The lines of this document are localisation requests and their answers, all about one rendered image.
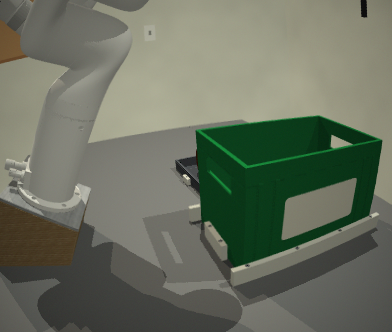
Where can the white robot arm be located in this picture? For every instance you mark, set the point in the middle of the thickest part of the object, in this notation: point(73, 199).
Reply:
point(93, 45)

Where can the green divided crate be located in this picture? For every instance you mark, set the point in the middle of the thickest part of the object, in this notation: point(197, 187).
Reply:
point(262, 208)

